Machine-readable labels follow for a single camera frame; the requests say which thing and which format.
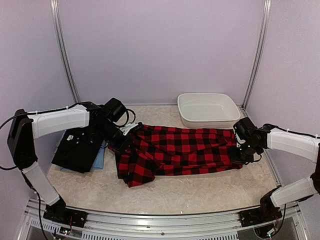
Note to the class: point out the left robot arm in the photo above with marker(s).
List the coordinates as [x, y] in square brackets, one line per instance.
[28, 126]

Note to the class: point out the black folded shirt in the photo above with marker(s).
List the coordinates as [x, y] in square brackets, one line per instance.
[73, 136]

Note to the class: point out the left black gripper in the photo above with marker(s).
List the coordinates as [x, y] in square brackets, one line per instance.
[122, 146]

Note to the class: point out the light blue folded shirt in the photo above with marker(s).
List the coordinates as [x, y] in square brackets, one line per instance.
[83, 157]

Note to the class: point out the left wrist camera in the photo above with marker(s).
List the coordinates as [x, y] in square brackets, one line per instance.
[131, 127]

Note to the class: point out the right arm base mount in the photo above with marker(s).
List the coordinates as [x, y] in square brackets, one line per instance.
[257, 217]

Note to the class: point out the left aluminium frame post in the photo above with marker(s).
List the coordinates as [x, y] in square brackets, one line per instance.
[55, 12]

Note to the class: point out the red black plaid shirt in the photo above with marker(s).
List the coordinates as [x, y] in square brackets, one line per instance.
[171, 151]

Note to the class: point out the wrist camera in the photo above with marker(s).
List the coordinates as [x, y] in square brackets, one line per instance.
[131, 127]
[238, 141]

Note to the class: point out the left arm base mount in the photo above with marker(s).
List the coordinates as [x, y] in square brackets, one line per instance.
[66, 216]

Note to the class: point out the aluminium frame post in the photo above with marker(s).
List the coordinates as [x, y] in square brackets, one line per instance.
[258, 54]
[55, 12]

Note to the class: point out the right aluminium frame post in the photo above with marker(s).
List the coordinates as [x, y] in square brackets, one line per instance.
[258, 54]

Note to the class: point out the white plastic tub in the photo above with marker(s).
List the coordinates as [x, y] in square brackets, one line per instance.
[207, 110]

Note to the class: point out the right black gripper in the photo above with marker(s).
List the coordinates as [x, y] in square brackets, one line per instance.
[236, 159]

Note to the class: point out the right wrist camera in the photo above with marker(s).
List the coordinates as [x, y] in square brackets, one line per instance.
[238, 141]

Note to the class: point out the front aluminium rail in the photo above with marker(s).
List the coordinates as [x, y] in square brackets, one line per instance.
[99, 225]

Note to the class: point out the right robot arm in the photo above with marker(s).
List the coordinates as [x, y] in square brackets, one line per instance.
[288, 143]

